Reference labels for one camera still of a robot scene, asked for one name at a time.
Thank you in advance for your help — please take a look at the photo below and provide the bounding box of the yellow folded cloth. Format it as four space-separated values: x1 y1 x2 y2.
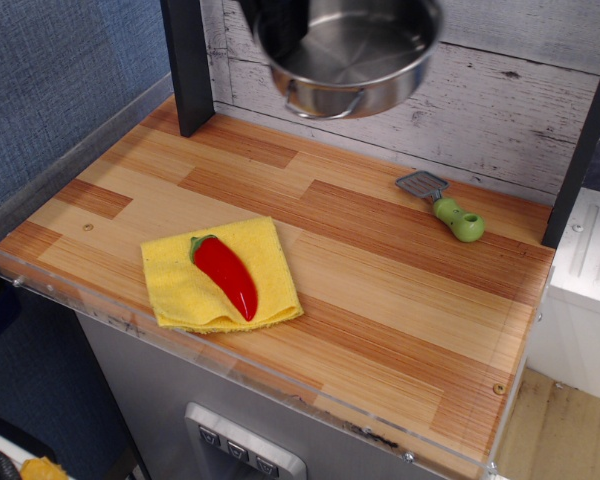
141 217 303 334

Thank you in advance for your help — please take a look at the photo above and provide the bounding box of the black left frame post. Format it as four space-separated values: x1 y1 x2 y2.
160 0 215 137

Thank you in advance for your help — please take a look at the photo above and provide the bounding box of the black frame post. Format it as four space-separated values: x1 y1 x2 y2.
542 79 600 248
160 0 215 137

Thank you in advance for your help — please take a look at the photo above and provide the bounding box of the green handled toy spatula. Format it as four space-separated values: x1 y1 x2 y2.
395 170 485 243

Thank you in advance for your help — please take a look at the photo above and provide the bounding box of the silver control panel with buttons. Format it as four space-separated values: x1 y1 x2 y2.
184 402 308 479

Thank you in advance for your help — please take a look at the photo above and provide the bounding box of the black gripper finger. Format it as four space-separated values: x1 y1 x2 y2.
239 0 310 53

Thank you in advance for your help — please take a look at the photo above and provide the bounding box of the clear acrylic table guard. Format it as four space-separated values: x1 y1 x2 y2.
0 74 552 479

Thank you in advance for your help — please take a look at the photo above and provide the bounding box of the red toy chili pepper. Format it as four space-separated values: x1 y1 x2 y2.
189 234 258 322

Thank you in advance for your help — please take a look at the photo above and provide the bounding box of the white aluminium side block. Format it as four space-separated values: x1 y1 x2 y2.
551 188 600 301

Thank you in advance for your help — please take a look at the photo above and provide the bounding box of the stainless steel pot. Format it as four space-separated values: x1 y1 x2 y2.
252 1 443 120

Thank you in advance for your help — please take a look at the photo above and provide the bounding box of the black right frame post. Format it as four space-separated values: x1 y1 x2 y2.
542 79 600 248

